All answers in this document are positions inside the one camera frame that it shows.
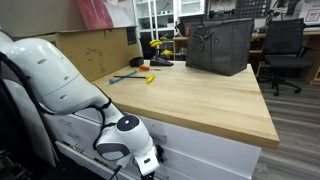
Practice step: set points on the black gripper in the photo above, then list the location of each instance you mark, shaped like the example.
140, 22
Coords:
148, 176

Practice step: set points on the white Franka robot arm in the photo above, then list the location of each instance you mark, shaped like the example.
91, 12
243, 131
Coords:
50, 76

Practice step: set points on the white cabinet with wood top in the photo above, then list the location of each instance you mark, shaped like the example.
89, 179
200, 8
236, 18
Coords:
200, 96

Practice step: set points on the blue hand tool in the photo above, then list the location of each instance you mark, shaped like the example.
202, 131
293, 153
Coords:
121, 78

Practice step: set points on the small black box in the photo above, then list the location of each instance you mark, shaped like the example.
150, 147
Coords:
136, 62

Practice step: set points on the dark chair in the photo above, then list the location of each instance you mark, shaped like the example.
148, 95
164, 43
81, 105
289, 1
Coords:
146, 46

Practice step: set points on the large brown cardboard box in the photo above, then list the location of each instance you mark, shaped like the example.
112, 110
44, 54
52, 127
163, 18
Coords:
100, 53

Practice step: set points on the grey fabric tote bag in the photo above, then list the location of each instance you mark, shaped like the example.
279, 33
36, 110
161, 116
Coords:
220, 46

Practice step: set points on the white shelf unit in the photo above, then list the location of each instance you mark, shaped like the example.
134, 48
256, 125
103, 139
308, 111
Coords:
155, 20

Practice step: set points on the black office chair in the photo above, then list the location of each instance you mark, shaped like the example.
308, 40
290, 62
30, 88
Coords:
283, 43

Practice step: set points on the black pegboard panel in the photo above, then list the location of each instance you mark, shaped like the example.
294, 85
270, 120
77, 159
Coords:
253, 8

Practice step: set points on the white box red print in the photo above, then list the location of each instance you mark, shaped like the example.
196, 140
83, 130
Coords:
311, 13

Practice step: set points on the white wall cabinet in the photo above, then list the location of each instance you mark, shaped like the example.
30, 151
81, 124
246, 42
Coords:
190, 7

